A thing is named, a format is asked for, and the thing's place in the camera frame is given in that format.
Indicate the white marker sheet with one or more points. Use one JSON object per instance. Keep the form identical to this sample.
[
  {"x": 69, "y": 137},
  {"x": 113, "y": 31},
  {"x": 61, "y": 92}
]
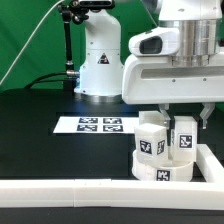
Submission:
[{"x": 98, "y": 125}]

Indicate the white round stool seat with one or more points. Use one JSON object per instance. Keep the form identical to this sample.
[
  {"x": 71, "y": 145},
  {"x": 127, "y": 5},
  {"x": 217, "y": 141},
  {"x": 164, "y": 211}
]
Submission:
[{"x": 179, "y": 171}]

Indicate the white L-shaped fence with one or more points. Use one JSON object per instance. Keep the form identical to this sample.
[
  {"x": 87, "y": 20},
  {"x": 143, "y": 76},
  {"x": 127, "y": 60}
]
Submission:
[{"x": 206, "y": 195}]

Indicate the black camera stand pole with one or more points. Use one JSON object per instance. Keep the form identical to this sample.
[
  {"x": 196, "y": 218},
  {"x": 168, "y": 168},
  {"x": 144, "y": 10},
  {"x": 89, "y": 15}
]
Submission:
[{"x": 76, "y": 12}]

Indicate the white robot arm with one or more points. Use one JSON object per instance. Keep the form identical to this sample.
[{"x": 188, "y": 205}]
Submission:
[{"x": 179, "y": 61}]

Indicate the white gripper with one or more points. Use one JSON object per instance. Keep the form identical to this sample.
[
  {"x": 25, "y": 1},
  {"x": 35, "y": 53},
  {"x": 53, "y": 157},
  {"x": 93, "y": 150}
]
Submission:
[{"x": 153, "y": 80}]

